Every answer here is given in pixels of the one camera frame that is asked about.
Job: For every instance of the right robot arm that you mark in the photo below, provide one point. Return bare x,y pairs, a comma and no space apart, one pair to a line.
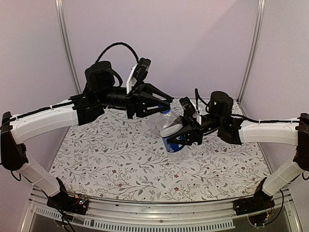
238,129

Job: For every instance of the aluminium corner post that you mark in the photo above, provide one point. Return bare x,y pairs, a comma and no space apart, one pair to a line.
253,49
66,45

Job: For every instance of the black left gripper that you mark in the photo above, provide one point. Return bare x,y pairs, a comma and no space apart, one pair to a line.
140,99

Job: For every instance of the blue bottle cap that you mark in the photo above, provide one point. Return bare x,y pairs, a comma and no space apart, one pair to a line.
165,111

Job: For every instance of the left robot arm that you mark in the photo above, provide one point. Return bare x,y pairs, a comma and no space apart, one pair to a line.
104,89

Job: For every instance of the right aluminium corner post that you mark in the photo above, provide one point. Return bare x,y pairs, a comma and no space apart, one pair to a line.
253,49

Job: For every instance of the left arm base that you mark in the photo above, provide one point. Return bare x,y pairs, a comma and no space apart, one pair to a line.
62,201

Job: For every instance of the floral tablecloth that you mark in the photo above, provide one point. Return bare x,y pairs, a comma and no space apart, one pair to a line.
120,158

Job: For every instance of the aluminium front rail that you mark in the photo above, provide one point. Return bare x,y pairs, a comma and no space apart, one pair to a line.
107,215

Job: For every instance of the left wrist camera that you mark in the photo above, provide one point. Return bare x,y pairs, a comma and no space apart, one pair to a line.
138,73

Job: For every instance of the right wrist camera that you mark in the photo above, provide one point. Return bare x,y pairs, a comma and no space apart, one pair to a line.
190,110

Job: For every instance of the small clear bottle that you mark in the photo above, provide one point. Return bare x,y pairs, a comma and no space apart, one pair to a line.
154,124

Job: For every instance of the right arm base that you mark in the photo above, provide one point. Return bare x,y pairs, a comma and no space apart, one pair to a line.
253,204

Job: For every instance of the left aluminium corner post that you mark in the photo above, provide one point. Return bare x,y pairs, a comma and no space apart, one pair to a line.
66,45

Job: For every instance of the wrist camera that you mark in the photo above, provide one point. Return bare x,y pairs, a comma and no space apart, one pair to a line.
138,73
190,110

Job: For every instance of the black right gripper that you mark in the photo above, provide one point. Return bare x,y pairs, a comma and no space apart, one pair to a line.
193,132

